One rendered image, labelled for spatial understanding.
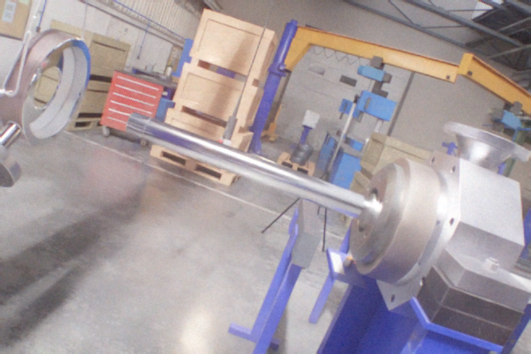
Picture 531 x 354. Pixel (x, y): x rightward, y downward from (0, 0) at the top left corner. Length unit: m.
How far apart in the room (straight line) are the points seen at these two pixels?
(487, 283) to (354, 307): 0.80
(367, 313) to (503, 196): 0.78
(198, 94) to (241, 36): 0.94
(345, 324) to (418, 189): 0.79
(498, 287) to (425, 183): 0.32
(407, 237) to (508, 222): 0.26
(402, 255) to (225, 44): 4.54
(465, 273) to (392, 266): 0.24
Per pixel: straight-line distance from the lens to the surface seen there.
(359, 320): 1.69
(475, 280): 0.95
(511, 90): 7.33
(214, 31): 5.38
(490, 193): 1.13
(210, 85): 5.28
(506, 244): 1.09
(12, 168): 1.17
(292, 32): 8.65
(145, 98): 5.67
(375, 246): 1.08
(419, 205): 1.06
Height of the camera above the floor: 1.30
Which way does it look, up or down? 12 degrees down
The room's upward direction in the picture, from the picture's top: 20 degrees clockwise
